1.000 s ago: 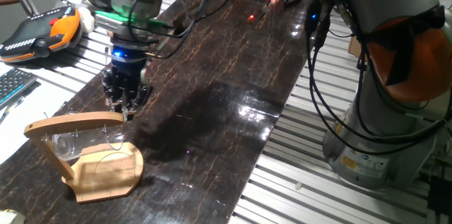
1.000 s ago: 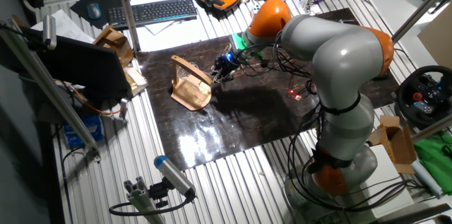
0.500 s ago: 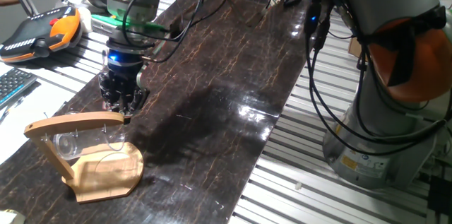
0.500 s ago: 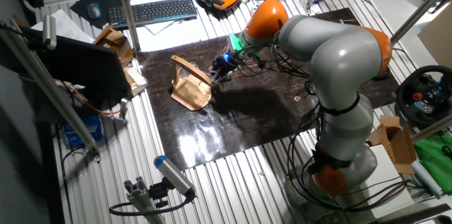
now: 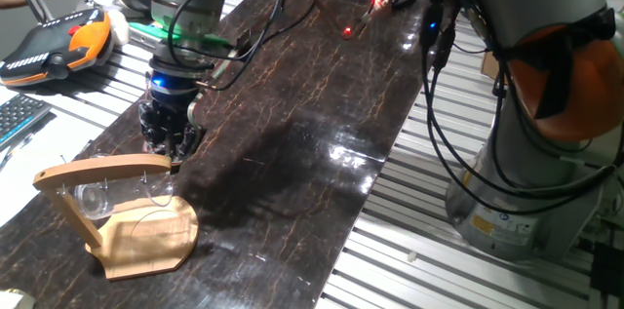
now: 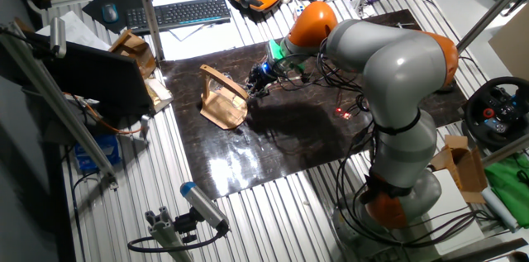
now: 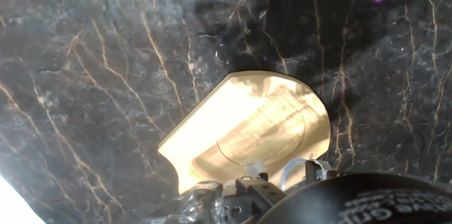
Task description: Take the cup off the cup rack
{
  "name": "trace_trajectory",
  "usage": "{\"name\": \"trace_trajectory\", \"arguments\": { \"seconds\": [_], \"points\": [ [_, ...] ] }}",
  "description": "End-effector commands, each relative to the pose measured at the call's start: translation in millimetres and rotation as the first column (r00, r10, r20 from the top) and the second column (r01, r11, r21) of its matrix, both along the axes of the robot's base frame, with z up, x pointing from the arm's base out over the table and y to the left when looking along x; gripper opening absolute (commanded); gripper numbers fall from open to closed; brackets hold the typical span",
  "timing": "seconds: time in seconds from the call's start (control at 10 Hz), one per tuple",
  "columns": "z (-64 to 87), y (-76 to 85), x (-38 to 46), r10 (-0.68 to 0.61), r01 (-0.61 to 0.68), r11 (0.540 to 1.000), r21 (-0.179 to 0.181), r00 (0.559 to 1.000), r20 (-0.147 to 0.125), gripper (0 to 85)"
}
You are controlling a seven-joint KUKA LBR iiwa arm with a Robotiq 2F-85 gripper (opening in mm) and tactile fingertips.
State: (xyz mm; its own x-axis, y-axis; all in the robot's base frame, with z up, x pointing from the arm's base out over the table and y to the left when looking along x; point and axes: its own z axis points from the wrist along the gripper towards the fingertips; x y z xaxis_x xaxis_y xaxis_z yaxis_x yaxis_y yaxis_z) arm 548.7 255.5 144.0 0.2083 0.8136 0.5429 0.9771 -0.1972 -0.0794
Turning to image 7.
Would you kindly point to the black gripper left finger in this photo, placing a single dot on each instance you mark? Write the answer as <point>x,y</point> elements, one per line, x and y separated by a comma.
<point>254,192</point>

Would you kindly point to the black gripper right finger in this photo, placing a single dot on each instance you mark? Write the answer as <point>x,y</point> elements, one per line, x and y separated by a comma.
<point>318,171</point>

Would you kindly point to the wooden cup rack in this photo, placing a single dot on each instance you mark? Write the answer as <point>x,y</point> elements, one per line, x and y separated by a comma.
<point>229,121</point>

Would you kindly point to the dark marble pattern mat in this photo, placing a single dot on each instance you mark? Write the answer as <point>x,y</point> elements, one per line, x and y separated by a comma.
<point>88,75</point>

